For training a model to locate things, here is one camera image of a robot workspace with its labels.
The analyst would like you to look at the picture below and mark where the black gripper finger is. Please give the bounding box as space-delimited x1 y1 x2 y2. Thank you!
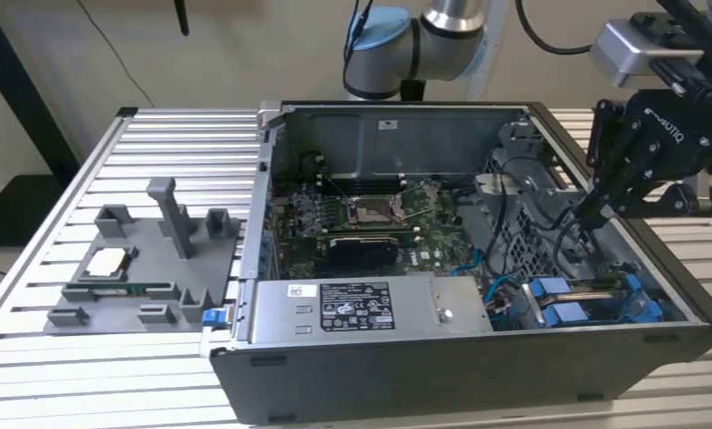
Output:
598 164 661 225
573 98 626 232

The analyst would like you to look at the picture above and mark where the black wire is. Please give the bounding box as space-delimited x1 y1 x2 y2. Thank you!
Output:
485 156 598 287

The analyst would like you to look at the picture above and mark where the hard disk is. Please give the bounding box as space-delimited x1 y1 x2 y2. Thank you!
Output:
525 273 646 309
544 299 664 326

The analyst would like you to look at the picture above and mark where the grey metal disk bay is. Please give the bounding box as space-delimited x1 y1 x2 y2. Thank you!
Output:
485 120 690 332

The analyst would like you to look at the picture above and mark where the green motherboard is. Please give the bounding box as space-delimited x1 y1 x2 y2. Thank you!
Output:
268 178 488 281

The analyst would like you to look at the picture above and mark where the metal socket cover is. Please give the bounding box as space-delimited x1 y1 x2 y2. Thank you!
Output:
392 185 441 216

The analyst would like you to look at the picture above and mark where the black RAM slots row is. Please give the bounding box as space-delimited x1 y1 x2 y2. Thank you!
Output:
329 172 412 191

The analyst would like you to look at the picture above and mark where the CPU socket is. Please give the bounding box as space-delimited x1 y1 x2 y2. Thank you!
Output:
345 196 401 227

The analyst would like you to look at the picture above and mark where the thin metal locking lever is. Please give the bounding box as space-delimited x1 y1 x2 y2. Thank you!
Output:
321 171 352 200

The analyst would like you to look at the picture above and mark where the silver power supply unit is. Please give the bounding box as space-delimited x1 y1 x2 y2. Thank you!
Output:
250 275 492 345

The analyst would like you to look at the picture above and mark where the black graphics card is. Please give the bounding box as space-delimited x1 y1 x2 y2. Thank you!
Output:
322 225 422 276

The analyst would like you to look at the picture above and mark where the black open PC case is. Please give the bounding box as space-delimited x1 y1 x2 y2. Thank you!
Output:
198 98 712 425

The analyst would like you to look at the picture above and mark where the black antenna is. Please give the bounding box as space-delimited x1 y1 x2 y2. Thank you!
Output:
172 0 190 37

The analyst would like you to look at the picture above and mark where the blue case latch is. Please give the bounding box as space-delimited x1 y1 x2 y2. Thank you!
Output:
201 307 229 330

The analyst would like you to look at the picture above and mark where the grey parts rack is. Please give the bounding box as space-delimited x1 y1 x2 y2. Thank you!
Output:
42 177 246 335

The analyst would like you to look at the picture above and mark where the silver CPU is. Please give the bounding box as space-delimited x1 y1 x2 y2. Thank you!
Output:
85 248 134 277

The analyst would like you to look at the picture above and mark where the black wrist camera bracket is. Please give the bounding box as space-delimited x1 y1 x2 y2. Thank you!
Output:
622 178 712 221

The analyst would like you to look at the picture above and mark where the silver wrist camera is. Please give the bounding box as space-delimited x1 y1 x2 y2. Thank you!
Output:
588 12 706 89

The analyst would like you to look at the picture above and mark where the thick black camera cable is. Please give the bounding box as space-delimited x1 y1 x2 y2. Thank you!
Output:
514 0 598 55

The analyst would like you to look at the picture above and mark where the blue wire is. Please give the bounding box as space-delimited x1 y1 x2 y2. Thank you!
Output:
449 244 526 314

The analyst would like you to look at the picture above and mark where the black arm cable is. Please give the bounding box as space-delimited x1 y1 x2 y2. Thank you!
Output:
344 0 376 51

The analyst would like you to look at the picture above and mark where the dark furniture frame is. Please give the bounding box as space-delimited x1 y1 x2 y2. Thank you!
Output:
0 0 84 248

